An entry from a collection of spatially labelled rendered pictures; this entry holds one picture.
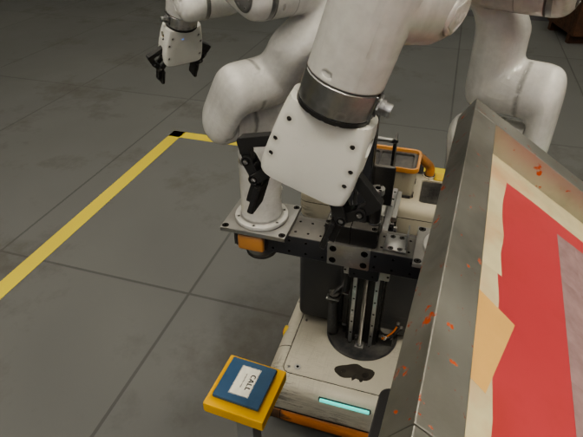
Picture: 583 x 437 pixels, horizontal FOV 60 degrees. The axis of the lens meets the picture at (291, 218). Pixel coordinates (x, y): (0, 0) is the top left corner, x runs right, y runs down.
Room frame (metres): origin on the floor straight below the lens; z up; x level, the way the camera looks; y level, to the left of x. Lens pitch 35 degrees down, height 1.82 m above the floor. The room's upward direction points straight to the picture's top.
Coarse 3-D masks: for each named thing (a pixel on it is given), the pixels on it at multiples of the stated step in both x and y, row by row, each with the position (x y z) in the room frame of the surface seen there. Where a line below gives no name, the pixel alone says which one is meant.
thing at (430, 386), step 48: (480, 144) 0.56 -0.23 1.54; (528, 144) 0.64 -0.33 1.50; (480, 192) 0.45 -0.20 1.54; (576, 192) 0.59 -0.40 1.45; (432, 240) 0.38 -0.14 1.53; (480, 240) 0.37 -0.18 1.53; (432, 288) 0.30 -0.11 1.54; (432, 336) 0.24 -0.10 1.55; (432, 384) 0.20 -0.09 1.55; (384, 432) 0.18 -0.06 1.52; (432, 432) 0.17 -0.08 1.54
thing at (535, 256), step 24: (504, 216) 0.50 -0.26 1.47; (528, 216) 0.53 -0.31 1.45; (504, 240) 0.45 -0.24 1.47; (528, 240) 0.48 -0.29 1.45; (552, 240) 0.50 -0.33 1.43; (576, 240) 0.53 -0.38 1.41; (504, 264) 0.41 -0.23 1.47; (528, 264) 0.43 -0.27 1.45; (552, 264) 0.45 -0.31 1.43; (576, 264) 0.48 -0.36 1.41; (528, 288) 0.39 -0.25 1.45; (552, 288) 0.41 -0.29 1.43; (576, 288) 0.43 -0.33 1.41; (552, 312) 0.37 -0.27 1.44; (576, 312) 0.39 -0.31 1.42
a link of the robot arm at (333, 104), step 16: (304, 80) 0.45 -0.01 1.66; (304, 96) 0.44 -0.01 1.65; (320, 96) 0.42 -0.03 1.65; (336, 96) 0.42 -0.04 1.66; (352, 96) 0.42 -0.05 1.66; (320, 112) 0.42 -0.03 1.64; (336, 112) 0.42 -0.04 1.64; (352, 112) 0.42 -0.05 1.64; (368, 112) 0.43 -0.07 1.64; (384, 112) 0.43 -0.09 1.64
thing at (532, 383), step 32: (512, 288) 0.38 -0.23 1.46; (512, 320) 0.34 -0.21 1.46; (544, 320) 0.36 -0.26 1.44; (512, 352) 0.30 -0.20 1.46; (544, 352) 0.31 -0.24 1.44; (576, 352) 0.33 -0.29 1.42; (512, 384) 0.26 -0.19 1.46; (544, 384) 0.28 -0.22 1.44; (576, 384) 0.29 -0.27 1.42; (512, 416) 0.23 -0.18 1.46; (544, 416) 0.25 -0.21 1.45; (576, 416) 0.26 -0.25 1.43
